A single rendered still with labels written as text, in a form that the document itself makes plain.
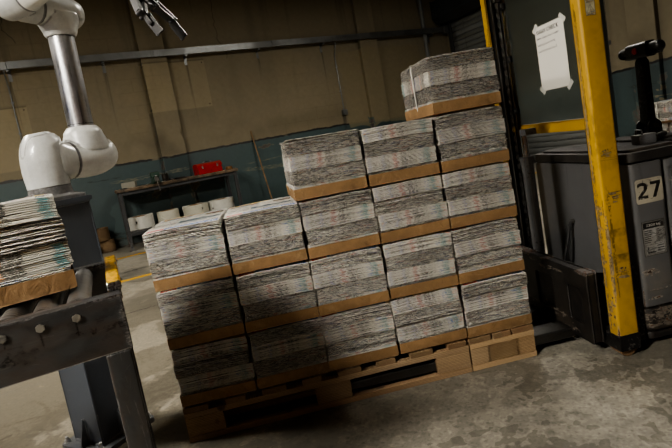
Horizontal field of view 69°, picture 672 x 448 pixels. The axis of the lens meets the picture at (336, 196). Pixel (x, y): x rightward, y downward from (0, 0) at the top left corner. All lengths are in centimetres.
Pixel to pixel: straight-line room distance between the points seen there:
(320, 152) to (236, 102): 701
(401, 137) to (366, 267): 53
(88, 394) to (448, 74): 188
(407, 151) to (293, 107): 730
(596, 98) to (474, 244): 71
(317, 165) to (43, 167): 104
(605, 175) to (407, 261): 81
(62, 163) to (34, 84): 646
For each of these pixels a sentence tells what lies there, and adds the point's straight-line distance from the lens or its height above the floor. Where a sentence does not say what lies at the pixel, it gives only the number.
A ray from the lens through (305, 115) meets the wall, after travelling 924.
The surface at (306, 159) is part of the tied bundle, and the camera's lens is 187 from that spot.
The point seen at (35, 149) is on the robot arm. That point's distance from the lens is 219.
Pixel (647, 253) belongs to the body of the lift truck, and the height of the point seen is 38.
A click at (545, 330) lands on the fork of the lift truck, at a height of 7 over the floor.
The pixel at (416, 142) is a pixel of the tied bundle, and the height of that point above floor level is 97.
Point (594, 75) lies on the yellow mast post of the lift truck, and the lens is 208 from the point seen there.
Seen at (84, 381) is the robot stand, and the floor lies 29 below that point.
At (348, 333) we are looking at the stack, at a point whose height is 28.
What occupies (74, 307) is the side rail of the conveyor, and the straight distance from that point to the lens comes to 116.
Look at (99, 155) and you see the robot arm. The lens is 231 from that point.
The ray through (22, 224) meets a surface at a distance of 130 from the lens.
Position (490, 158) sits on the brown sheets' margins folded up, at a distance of 207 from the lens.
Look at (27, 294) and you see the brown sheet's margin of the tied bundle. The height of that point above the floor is 82.
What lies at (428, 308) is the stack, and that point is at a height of 31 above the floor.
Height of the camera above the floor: 103
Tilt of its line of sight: 6 degrees down
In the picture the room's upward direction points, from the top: 10 degrees counter-clockwise
